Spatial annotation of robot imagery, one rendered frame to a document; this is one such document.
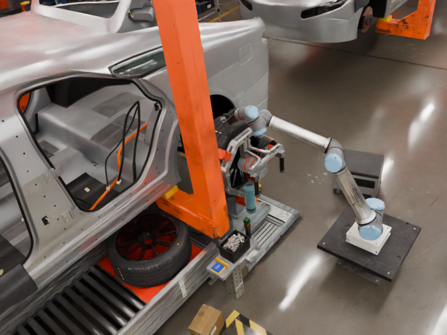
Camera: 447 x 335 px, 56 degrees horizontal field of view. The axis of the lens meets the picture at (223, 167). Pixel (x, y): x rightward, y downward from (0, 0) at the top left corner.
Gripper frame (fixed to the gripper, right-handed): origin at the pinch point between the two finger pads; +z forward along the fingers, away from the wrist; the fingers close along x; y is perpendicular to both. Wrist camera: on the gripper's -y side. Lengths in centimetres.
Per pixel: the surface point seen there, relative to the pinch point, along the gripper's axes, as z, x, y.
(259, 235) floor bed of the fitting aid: 38, -114, -17
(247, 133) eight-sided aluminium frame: -5.4, -20.8, 8.8
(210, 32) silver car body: 10, 52, 46
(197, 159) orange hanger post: -24, 1, -47
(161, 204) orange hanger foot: 59, -32, -59
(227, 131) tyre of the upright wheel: -0.5, -9.9, -1.8
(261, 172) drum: -7, -51, -3
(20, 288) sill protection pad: 28, 10, -172
